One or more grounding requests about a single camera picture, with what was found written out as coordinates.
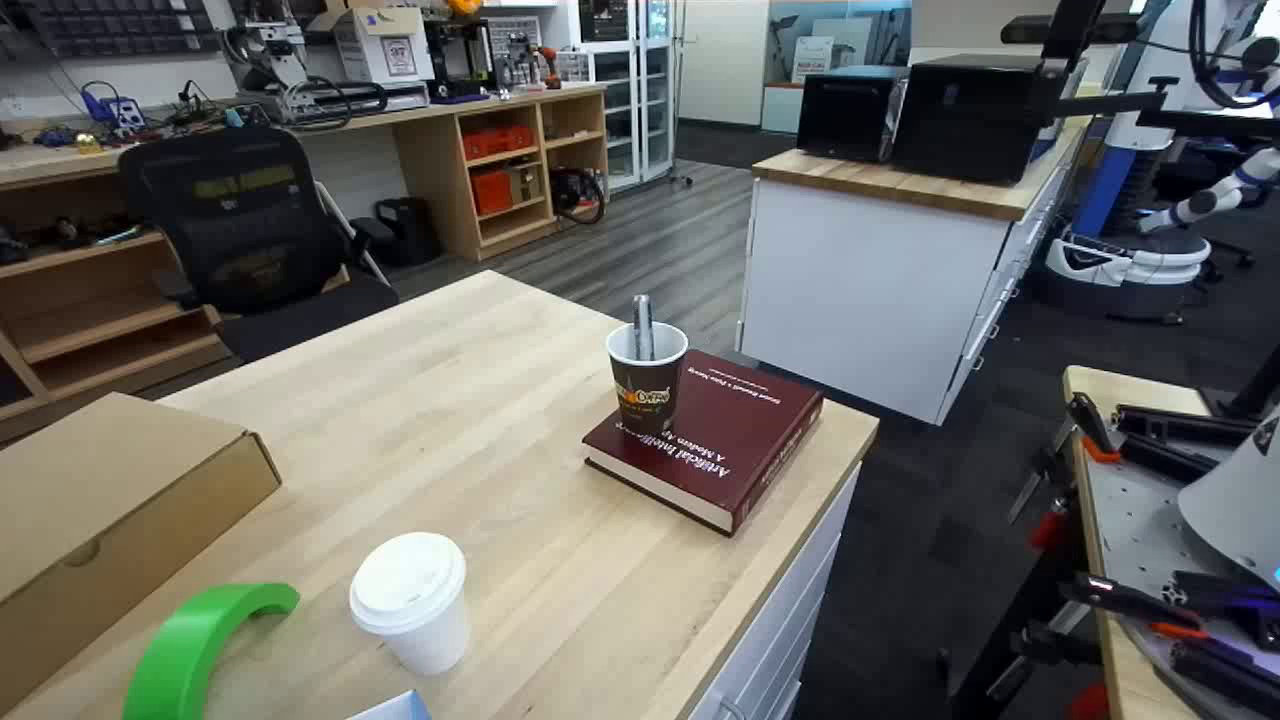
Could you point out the brown paper cup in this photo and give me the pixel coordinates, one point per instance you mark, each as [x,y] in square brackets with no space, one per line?
[648,389]

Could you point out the maroon hardcover book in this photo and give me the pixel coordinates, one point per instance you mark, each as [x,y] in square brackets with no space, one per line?
[731,440]

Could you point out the white lidded paper cup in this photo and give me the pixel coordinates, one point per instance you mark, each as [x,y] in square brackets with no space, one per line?
[415,605]

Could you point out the white cabinet with wooden top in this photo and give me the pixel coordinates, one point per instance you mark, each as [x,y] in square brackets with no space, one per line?
[867,294]

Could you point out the white glass door cabinet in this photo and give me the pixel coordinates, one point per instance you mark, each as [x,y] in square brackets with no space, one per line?
[624,95]

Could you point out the wooden cubby shelf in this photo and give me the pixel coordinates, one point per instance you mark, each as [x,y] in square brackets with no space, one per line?
[445,174]

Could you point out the black bag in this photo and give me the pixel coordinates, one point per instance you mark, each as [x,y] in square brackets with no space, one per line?
[407,231]

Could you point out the white drawer cabinet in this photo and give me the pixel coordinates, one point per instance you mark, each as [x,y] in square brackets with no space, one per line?
[781,625]

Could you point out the small black box appliance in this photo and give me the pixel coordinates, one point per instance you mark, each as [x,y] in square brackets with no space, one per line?
[849,113]

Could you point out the large black box appliance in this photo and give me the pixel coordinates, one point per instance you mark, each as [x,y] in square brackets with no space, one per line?
[964,123]

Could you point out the white box machine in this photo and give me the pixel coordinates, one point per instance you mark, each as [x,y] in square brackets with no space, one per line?
[386,44]

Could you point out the black office chair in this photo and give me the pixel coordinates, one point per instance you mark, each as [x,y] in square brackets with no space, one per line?
[247,227]

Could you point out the blue number cube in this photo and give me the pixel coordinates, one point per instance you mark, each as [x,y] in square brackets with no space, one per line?
[390,709]

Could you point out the white and blue mobile robot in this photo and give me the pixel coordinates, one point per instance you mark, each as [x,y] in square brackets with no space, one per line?
[1122,186]

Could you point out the metal robot table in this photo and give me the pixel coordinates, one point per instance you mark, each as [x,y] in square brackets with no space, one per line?
[1135,521]

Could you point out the black orange bar clamp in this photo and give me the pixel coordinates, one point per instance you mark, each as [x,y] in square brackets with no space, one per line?
[1155,438]
[1174,598]

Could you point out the green tape roll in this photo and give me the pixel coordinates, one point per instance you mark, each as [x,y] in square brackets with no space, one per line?
[187,657]

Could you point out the low wooden shelf unit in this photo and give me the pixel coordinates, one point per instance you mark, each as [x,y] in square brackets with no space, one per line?
[92,322]

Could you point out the cardboard box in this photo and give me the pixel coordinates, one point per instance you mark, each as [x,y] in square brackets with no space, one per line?
[107,521]

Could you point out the black camera stand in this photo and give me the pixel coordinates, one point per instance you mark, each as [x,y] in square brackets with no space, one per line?
[1075,60]

